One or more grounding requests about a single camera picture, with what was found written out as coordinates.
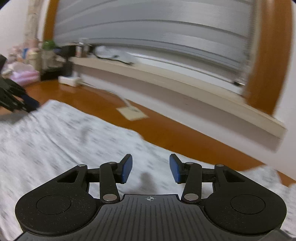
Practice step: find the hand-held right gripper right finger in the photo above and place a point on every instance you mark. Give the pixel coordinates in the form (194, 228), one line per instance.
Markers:
(174, 168)

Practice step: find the green-lid bottle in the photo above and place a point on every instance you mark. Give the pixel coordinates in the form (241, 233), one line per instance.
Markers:
(48, 54)

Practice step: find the floral curtain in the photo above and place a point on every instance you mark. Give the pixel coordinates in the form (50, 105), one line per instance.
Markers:
(34, 18)

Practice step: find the white patterned pajama top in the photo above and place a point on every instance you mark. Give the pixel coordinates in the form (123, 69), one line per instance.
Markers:
(69, 143)

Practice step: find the black flat box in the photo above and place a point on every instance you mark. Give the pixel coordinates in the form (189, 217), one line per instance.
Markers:
(52, 73)

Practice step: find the pink folded cloth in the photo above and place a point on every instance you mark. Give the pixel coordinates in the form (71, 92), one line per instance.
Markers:
(25, 75)

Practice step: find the wooden window frame side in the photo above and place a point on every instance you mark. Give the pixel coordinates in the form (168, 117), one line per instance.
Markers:
(268, 58)
(50, 20)

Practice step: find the white power strip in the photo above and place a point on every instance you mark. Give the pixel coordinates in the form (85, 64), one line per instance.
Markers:
(69, 80)

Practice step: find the black power adapter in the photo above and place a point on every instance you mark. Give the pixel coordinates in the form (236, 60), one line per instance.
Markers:
(67, 69)

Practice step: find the black device box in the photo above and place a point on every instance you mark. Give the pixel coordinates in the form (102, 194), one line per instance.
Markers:
(66, 51)

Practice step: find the pink plush toy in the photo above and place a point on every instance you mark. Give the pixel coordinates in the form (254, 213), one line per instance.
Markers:
(20, 53)

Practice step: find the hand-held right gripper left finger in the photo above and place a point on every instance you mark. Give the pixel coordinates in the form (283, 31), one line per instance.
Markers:
(127, 168)

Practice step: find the grey window blind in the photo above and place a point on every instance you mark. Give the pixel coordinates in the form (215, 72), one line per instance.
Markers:
(150, 30)

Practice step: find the beige window sill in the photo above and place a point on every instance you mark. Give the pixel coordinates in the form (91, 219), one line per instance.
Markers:
(185, 90)

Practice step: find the clear plastic bag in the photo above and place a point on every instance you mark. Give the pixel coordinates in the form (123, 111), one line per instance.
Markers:
(111, 52)

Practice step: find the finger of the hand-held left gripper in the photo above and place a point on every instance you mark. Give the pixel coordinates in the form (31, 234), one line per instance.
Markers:
(31, 102)
(13, 104)

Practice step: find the glass jar orange label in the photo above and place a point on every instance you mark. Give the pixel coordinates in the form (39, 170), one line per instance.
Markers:
(82, 50)

